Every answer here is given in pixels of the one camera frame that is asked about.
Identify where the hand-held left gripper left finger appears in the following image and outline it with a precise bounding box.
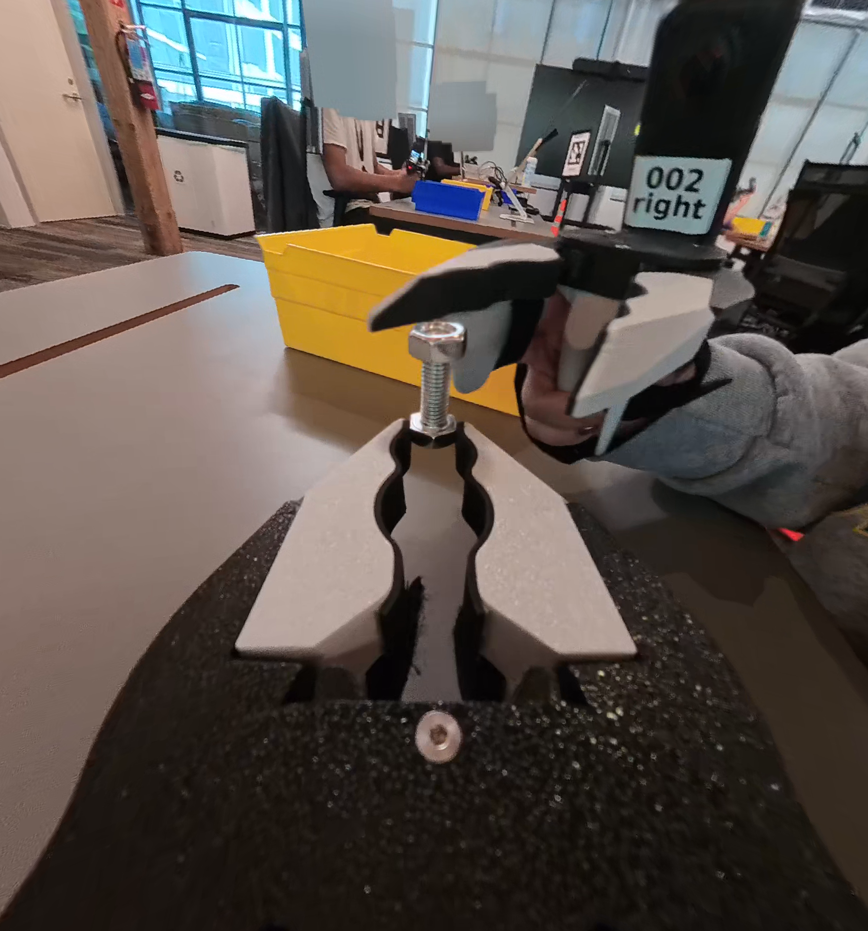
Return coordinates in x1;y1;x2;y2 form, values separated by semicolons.
235;419;413;667

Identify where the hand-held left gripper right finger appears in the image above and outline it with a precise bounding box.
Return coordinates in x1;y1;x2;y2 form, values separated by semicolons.
452;422;637;672

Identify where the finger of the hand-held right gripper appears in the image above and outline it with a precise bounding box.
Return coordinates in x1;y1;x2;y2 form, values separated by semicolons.
568;273;718;456
367;243;567;333

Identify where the silver metal bolt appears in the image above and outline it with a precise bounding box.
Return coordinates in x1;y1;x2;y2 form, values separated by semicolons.
408;358;458;447

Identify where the large yellow plastic bin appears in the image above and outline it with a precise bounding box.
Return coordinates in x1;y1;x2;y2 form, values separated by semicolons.
255;223;545;417

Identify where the person's right forearm grey sleeve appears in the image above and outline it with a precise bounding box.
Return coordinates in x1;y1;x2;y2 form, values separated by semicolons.
601;333;868;530

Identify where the person's right hand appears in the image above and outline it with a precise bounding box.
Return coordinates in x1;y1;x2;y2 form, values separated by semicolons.
517;291;611;448

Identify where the wooden desk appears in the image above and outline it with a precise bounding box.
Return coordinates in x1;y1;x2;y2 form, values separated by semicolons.
368;196;560;245

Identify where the small yellow plastic bin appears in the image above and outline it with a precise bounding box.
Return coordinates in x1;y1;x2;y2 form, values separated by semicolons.
441;178;495;213

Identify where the blue plastic bin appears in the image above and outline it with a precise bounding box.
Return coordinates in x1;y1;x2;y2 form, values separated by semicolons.
411;179;488;221

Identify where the black display board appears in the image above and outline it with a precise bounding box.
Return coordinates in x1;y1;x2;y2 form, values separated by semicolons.
517;60;654;183

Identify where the black mesh office chair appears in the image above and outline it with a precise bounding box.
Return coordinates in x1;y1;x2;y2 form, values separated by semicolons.
739;160;868;352

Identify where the office chair with dark jacket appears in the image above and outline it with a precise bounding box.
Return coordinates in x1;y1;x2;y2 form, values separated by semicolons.
259;96;323;234

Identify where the white recycling cabinet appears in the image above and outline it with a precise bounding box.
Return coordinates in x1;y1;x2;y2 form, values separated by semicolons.
155;128;257;238

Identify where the red fire extinguisher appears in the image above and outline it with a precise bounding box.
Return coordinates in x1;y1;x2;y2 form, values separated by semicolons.
117;22;162;112

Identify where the white door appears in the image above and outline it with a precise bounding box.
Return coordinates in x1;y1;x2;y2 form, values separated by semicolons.
0;0;126;227

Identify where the wooden post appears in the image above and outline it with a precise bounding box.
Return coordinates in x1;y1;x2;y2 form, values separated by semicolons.
78;0;185;257

